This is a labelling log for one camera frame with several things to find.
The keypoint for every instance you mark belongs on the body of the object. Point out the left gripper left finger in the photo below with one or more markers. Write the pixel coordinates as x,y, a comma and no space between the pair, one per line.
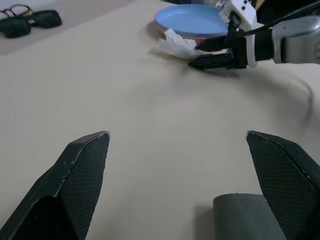
50,195

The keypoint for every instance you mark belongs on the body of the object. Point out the pink plate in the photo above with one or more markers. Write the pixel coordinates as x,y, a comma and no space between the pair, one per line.
197,39

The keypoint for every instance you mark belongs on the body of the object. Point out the black sunglasses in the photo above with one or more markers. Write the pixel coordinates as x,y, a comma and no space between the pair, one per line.
42,18

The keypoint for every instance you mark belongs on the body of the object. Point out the white tissue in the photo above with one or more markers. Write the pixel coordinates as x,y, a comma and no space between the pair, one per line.
177,43

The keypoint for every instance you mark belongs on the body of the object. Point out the blue plate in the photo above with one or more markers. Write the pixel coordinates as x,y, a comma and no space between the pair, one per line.
190,21

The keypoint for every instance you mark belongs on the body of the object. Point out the grey glasses case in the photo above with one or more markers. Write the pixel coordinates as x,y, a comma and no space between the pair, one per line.
237,220

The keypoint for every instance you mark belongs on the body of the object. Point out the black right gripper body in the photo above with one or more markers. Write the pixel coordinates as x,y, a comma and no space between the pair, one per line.
238,50

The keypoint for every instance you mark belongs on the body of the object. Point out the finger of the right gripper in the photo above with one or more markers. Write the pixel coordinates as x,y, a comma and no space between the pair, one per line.
212,43
212,62

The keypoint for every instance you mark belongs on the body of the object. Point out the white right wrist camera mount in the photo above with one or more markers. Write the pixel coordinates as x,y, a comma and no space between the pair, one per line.
243,12

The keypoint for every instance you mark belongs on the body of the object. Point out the thin dark framed glasses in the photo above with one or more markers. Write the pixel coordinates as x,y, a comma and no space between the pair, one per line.
15,10

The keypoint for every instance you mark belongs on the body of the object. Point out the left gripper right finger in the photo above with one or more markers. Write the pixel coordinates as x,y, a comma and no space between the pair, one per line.
287,185

